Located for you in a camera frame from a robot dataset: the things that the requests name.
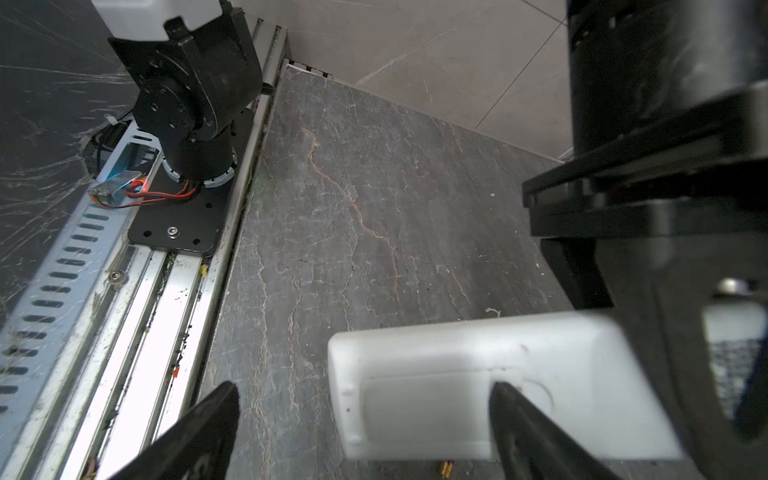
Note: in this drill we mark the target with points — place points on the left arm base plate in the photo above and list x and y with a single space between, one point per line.
193 225

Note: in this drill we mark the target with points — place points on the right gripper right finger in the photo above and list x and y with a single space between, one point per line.
531 446

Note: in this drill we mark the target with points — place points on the AAA battery near remote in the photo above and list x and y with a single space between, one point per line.
445 469

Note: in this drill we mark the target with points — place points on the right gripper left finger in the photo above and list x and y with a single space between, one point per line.
198 446

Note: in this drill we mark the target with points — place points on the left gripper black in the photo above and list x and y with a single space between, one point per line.
663 207

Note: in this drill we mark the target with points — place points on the white remote control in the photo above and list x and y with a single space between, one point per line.
422 392

